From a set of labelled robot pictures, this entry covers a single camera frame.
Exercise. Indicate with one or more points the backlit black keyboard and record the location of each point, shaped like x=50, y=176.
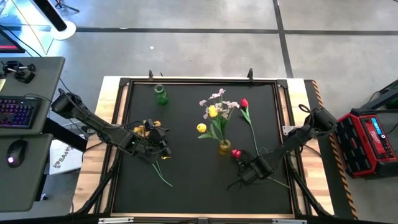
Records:
x=17, y=112

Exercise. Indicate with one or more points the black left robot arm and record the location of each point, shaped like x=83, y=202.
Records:
x=93, y=124

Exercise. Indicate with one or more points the silver metal bracket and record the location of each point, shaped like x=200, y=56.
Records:
x=115, y=220
x=289, y=221

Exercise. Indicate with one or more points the black table clamp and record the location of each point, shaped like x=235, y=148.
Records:
x=250, y=75
x=150, y=75

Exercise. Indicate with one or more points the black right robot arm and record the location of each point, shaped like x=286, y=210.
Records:
x=298, y=137

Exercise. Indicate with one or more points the black aluminium table frame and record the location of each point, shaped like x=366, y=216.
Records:
x=202, y=80

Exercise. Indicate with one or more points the green glass vase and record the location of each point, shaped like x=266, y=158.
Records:
x=161, y=96

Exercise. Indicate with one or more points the red black tool case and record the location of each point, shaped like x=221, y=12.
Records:
x=370, y=146

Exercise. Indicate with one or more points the grey desk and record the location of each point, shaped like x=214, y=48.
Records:
x=46, y=77

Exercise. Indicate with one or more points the dark metal stand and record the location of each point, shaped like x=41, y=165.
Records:
x=382, y=96

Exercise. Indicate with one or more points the black desk clamp mount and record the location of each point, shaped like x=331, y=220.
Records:
x=19, y=72

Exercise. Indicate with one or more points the yellow glass vase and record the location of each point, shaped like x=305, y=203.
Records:
x=224, y=147

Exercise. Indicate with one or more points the black tripod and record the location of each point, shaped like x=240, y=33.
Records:
x=63, y=4

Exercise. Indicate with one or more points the black table mat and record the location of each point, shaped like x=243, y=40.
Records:
x=202, y=186

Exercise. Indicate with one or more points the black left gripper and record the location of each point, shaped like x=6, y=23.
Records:
x=157, y=137

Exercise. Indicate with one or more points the yellow black hazard strip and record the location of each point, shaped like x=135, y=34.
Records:
x=339, y=168

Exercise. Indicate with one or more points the yellow artificial tulip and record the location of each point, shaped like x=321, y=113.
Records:
x=213, y=111
x=201, y=127

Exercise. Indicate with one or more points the orange artificial flower bunch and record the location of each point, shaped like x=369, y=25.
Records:
x=139, y=129

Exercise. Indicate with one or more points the white base black pole stand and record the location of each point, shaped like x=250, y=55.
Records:
x=70, y=31

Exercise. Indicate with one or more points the red artificial tulip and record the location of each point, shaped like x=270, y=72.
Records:
x=244, y=102
x=235, y=153

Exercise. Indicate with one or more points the pink artificial flower bunch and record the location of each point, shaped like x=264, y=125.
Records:
x=214, y=96

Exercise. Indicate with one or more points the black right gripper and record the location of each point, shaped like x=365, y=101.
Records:
x=256, y=169

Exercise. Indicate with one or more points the silver mounting plate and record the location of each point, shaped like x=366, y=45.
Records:
x=287, y=129

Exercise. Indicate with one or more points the black monitor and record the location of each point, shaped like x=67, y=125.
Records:
x=6, y=42

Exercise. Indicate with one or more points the black computer mouse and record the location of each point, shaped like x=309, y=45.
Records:
x=15, y=152

